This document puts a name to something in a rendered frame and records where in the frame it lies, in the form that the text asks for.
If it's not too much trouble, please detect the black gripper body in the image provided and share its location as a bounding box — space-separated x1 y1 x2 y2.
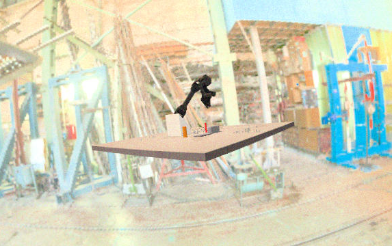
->
200 88 212 101

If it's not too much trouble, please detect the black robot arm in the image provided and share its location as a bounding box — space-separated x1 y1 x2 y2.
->
173 74 216 118

